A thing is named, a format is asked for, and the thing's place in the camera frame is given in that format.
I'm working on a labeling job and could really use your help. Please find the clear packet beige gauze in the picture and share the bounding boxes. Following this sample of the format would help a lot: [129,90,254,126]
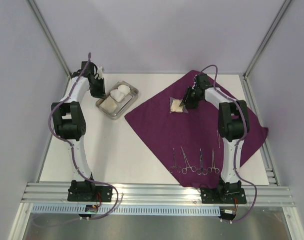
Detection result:
[100,97,117,113]
[169,97,188,113]

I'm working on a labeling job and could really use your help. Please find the white gauze pad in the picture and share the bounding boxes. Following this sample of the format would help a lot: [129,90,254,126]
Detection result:
[110,89,125,103]
[118,84,131,96]

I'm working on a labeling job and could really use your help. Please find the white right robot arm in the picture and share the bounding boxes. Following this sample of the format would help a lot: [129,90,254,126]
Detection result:
[180,74,249,203]

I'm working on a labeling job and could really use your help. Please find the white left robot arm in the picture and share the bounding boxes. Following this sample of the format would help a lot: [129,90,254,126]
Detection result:
[48,60,106,182]

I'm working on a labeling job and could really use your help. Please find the steel instrument tray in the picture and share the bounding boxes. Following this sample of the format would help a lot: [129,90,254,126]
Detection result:
[95,81,139,120]

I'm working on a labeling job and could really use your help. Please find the purple cloth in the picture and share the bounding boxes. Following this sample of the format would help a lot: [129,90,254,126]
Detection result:
[125,70,269,188]

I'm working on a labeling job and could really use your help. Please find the steel tweezers left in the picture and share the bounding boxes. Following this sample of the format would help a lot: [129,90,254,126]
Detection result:
[217,130,221,149]

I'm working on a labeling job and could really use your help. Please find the steel forceps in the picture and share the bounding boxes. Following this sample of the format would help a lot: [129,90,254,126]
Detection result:
[207,150,220,174]
[181,147,196,175]
[168,148,182,173]

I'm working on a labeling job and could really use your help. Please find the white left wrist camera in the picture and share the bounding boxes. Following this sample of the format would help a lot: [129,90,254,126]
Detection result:
[95,66,104,79]

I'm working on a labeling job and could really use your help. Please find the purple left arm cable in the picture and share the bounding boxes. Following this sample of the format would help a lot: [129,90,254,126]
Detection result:
[48,52,126,227]

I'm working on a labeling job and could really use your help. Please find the black handled scissors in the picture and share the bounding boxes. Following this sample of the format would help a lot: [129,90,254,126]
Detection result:
[196,148,208,176]

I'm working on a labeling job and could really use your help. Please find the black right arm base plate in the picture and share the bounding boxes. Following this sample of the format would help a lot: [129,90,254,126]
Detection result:
[200,187,247,205]

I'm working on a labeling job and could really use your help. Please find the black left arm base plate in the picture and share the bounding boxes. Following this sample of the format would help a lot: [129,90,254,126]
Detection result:
[67,180,112,203]

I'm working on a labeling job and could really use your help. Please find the left aluminium frame post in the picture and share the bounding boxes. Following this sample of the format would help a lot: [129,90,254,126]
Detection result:
[26,0,71,76]

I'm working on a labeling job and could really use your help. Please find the aluminium frame post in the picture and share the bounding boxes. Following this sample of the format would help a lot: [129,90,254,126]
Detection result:
[26,0,71,76]
[243,0,294,80]

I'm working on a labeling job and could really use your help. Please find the right aluminium side rail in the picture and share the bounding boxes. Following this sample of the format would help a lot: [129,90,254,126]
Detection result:
[241,73,281,187]

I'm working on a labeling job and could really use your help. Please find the right aluminium frame post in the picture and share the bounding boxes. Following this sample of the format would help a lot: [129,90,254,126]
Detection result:
[243,0,294,80]

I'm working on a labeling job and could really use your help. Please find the aluminium front frame rail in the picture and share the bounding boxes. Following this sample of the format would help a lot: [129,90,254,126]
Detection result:
[21,182,295,207]

